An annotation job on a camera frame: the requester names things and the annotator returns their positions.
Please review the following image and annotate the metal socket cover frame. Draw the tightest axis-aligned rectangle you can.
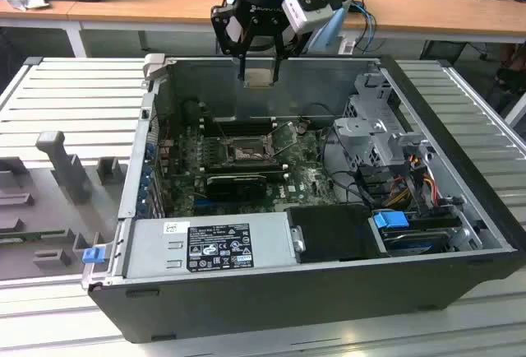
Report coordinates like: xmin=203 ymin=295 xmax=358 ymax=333
xmin=269 ymin=120 xmax=300 ymax=156

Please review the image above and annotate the silver square CPU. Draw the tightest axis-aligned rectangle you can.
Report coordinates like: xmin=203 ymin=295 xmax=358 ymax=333
xmin=242 ymin=67 xmax=275 ymax=88

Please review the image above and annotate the CPU socket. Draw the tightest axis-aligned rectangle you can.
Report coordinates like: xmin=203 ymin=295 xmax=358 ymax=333
xmin=221 ymin=134 xmax=277 ymax=165

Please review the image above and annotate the silver metal drive cage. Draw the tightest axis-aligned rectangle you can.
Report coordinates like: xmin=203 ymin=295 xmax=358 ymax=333
xmin=331 ymin=69 xmax=435 ymax=171

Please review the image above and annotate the person's sandalled foot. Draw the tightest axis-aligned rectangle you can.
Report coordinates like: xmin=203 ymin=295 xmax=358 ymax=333
xmin=492 ymin=42 xmax=526 ymax=94

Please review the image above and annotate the red yellow wire bundle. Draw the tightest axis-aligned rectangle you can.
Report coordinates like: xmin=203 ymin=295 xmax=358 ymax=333
xmin=384 ymin=165 xmax=440 ymax=210

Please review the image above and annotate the silver power supply unit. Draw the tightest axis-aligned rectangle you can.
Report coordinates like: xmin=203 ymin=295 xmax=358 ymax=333
xmin=122 ymin=211 xmax=299 ymax=280

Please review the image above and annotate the black open PC case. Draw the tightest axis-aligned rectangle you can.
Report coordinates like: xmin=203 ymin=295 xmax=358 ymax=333
xmin=81 ymin=54 xmax=526 ymax=344

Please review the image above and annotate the blue disk carrier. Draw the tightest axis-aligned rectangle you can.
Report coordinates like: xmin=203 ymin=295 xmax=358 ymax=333
xmin=371 ymin=211 xmax=451 ymax=256

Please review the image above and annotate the blue cable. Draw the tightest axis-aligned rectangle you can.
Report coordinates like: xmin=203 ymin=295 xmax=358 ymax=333
xmin=356 ymin=1 xmax=378 ymax=54

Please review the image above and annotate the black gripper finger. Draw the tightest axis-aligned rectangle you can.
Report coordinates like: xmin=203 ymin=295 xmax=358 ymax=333
xmin=270 ymin=22 xmax=310 ymax=86
xmin=211 ymin=1 xmax=256 ymax=83

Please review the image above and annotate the blue plastic case latch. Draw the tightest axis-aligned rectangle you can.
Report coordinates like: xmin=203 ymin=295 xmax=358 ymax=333
xmin=81 ymin=247 xmax=104 ymax=266

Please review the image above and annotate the green RAM stick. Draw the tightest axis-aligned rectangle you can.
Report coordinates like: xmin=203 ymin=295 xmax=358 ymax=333
xmin=0 ymin=229 xmax=67 ymax=243

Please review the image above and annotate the grey parts rack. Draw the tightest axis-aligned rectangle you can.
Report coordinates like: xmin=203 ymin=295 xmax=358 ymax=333
xmin=0 ymin=129 xmax=127 ymax=283

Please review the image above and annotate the green motherboard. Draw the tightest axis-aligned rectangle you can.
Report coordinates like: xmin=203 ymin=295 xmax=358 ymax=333
xmin=158 ymin=120 xmax=365 ymax=217

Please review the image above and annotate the pale blue teach pendant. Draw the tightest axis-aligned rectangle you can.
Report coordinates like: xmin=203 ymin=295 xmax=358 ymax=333
xmin=307 ymin=2 xmax=355 ymax=56

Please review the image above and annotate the black looping cable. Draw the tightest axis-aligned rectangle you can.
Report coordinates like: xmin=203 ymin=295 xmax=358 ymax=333
xmin=319 ymin=124 xmax=373 ymax=206

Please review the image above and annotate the black graphics card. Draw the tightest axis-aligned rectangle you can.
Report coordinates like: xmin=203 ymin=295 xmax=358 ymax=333
xmin=205 ymin=174 xmax=267 ymax=202

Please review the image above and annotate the white wrist camera black face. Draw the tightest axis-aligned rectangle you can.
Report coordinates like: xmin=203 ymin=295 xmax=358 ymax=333
xmin=282 ymin=0 xmax=335 ymax=34

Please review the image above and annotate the grey case corner latch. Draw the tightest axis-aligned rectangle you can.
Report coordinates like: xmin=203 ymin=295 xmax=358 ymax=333
xmin=142 ymin=53 xmax=167 ymax=83

